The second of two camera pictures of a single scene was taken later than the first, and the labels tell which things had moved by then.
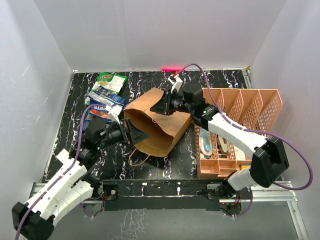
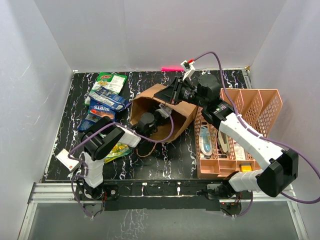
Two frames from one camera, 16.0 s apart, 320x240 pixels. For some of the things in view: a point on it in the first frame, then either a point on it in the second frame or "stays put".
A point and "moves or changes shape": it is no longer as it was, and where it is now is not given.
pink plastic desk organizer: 252,109 stays put
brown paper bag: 164,131 moves or changes shape
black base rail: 153,195 stays put
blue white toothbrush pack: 205,142 stays put
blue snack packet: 86,121 moves or changes shape
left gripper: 136,136 to 162,120
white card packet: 239,154 stays put
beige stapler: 222,144 stays put
